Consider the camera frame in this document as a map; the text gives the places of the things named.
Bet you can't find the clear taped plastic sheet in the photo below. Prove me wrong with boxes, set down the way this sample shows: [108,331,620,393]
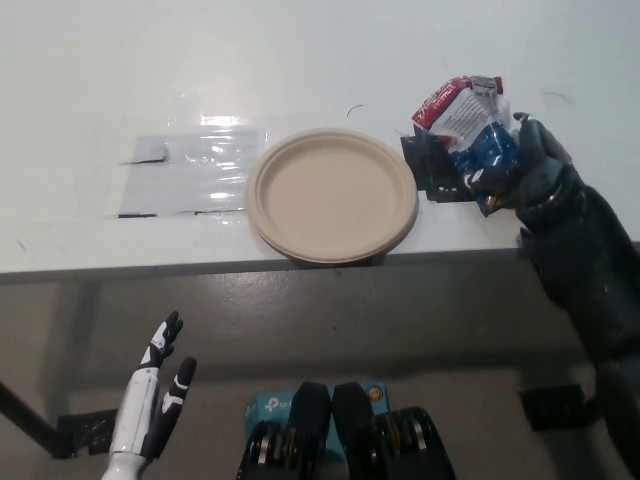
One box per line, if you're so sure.
[104,114,271,220]

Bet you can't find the beige paper plate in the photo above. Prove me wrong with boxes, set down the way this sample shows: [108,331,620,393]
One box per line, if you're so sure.
[245,128,419,265]

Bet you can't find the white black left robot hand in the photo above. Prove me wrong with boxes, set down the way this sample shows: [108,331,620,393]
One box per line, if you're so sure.
[99,310,198,480]

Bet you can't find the black slanted table leg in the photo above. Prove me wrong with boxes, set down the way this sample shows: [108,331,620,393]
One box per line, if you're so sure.
[0,380,64,459]

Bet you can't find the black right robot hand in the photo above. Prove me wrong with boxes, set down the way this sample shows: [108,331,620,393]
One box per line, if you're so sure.
[512,112,587,242]

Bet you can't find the sunflower seed bag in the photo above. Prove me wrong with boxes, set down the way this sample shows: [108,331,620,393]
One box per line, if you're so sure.
[410,74,524,217]

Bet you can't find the teal router box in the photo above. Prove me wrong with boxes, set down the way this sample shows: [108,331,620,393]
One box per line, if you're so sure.
[243,382,389,446]

